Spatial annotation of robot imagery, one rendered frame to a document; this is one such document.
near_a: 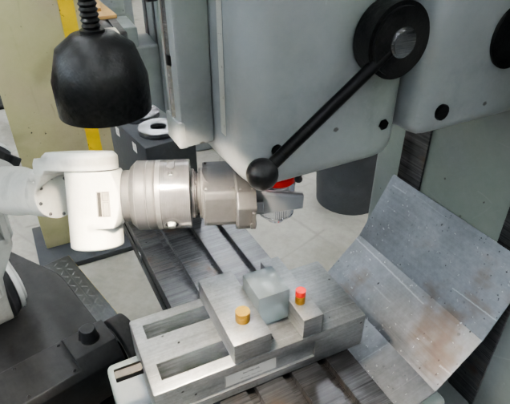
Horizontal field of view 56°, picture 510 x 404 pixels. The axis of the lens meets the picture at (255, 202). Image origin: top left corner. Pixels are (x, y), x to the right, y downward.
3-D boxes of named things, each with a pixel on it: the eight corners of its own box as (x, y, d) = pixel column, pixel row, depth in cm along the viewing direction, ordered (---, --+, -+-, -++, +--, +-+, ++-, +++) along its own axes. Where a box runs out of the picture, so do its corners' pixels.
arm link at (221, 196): (257, 185, 54) (150, 190, 53) (256, 252, 60) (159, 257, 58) (248, 137, 65) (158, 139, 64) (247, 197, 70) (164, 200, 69)
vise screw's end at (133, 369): (117, 385, 70) (115, 377, 69) (115, 376, 72) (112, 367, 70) (143, 375, 72) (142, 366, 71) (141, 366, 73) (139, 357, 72)
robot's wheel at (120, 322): (108, 355, 144) (96, 307, 133) (123, 346, 146) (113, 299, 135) (142, 400, 131) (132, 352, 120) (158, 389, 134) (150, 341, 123)
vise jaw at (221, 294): (234, 365, 69) (233, 346, 67) (199, 297, 80) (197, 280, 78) (272, 351, 71) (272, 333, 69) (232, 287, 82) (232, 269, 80)
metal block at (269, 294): (258, 327, 74) (258, 299, 71) (243, 301, 79) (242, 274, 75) (288, 317, 76) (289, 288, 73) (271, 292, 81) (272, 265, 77)
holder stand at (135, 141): (155, 221, 111) (143, 143, 100) (119, 180, 126) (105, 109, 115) (200, 204, 116) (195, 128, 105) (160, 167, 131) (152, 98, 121)
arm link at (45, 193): (84, 153, 55) (19, 152, 62) (91, 230, 56) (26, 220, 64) (128, 150, 60) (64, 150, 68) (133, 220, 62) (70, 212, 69)
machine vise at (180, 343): (159, 426, 69) (149, 377, 63) (134, 349, 80) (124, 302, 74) (361, 344, 81) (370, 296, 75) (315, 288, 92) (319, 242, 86)
